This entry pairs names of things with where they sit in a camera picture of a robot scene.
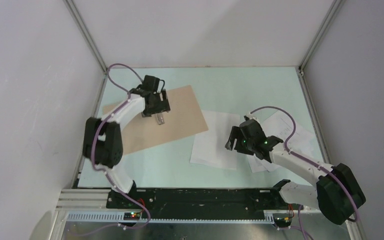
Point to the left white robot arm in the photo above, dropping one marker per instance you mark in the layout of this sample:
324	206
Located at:
103	142

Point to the metal folder clip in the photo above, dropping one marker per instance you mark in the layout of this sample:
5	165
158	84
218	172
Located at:
160	119

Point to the white paper sheet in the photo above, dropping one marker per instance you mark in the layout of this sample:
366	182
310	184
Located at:
209	146

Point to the left circuit board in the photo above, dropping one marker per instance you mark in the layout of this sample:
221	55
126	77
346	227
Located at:
132	216

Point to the corner aluminium post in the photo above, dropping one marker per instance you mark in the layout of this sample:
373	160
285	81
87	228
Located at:
327	21
84	31

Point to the circuit board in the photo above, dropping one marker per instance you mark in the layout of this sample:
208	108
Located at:
282	222
132	216

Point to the brown cardboard folder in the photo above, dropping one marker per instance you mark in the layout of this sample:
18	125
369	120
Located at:
184	119

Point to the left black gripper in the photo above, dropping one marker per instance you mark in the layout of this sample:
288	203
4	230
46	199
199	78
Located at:
164	106

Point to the aluminium frame rail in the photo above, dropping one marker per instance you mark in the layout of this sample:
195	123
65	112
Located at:
95	200

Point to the left corner aluminium post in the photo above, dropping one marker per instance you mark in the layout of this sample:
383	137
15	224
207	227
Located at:
84	31

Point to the right circuit board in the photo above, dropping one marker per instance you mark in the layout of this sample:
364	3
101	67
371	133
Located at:
282	222

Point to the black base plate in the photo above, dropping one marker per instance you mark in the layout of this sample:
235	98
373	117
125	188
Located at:
200	203

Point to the right corner aluminium post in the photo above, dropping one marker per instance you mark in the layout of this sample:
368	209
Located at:
327	21

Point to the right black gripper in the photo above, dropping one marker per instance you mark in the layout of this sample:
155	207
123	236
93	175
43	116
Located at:
236	133

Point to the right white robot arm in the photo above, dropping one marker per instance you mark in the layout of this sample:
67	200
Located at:
332	189

